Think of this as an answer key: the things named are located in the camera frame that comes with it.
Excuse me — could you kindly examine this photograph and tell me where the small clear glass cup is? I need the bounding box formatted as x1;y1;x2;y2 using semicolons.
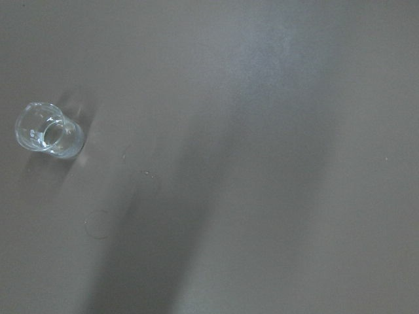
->
14;102;85;159

